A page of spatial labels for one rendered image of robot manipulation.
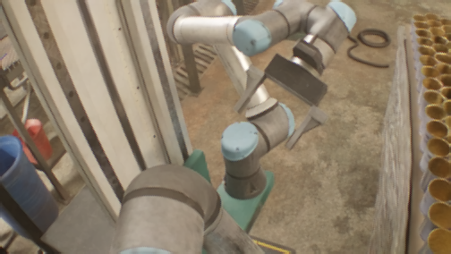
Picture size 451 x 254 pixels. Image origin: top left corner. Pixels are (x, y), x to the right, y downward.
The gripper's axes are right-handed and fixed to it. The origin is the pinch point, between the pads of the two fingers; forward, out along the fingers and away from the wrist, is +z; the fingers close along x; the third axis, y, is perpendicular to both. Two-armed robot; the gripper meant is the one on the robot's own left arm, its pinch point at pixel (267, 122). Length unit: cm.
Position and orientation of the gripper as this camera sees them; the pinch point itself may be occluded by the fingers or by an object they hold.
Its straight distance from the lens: 73.6
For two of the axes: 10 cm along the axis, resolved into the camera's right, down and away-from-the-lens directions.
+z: -5.8, 8.1, 0.1
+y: 2.5, 1.7, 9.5
